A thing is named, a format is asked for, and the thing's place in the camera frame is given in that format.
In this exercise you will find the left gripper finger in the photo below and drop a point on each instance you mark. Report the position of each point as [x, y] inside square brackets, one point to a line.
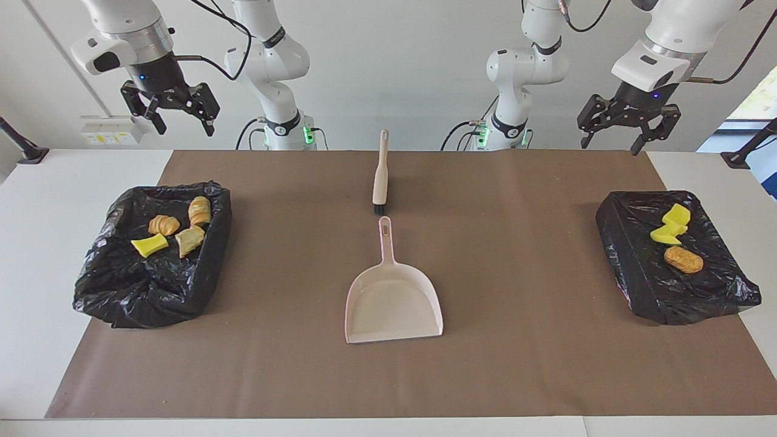
[666, 121]
[593, 114]

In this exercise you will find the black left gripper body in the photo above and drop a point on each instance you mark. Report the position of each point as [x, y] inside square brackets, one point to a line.
[634, 104]

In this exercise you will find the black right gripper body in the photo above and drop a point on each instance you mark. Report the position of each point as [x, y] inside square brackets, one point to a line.
[162, 85]

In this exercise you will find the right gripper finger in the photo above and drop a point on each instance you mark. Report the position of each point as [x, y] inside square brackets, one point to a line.
[207, 103]
[138, 103]

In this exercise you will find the orange striped toy croissant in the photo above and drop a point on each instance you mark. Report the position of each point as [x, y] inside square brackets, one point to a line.
[164, 224]
[199, 210]

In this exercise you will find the yellow sponge piece green edge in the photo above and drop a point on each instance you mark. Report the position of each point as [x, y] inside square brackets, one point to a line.
[665, 237]

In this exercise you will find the pale green rock-like chunk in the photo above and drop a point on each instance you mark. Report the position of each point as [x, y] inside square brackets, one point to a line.
[189, 240]

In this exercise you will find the brown lumpy nugget piece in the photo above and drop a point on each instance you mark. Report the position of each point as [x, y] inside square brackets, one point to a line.
[683, 260]

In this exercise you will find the small yellow sponge piece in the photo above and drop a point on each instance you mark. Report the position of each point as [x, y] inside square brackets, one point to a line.
[150, 244]

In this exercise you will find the beige hand brush black bristles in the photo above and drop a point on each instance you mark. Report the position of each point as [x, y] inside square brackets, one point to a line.
[380, 182]

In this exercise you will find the beige plastic dustpan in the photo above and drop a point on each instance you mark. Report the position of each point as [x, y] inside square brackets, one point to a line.
[391, 309]

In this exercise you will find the tightly bagged black trash bin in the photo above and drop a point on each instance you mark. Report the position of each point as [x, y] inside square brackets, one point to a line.
[637, 273]

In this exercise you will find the loosely bagged black trash bin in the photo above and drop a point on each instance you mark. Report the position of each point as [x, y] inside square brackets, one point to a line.
[152, 291]

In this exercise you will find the window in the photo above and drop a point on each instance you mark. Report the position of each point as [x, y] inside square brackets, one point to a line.
[762, 100]

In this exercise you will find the brown paper table mat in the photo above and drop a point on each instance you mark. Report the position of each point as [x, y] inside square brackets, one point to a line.
[388, 382]

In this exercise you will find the white wall power outlet box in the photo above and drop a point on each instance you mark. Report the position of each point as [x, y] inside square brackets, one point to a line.
[100, 136]

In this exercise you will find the black camera stand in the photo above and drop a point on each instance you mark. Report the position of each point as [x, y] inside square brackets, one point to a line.
[30, 155]
[737, 159]

